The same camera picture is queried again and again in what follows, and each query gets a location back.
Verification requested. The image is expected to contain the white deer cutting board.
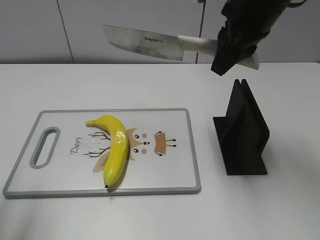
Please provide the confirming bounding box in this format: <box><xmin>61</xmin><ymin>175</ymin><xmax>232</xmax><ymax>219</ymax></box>
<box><xmin>2</xmin><ymin>108</ymin><xmax>201</xmax><ymax>199</ymax></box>

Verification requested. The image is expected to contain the black knife stand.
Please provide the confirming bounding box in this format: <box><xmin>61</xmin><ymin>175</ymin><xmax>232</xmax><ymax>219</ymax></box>
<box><xmin>213</xmin><ymin>79</ymin><xmax>270</xmax><ymax>176</ymax></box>

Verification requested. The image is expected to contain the white-handled kitchen knife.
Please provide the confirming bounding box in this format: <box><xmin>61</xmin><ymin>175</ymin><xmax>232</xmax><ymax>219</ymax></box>
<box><xmin>102</xmin><ymin>24</ymin><xmax>260</xmax><ymax>71</ymax></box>

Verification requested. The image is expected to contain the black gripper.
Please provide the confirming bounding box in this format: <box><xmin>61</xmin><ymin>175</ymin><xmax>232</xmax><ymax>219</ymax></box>
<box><xmin>211</xmin><ymin>0</ymin><xmax>272</xmax><ymax>77</ymax></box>

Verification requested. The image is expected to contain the yellow plastic banana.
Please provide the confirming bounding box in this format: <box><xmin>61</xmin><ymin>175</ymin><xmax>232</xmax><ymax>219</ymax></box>
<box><xmin>85</xmin><ymin>115</ymin><xmax>130</xmax><ymax>189</ymax></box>

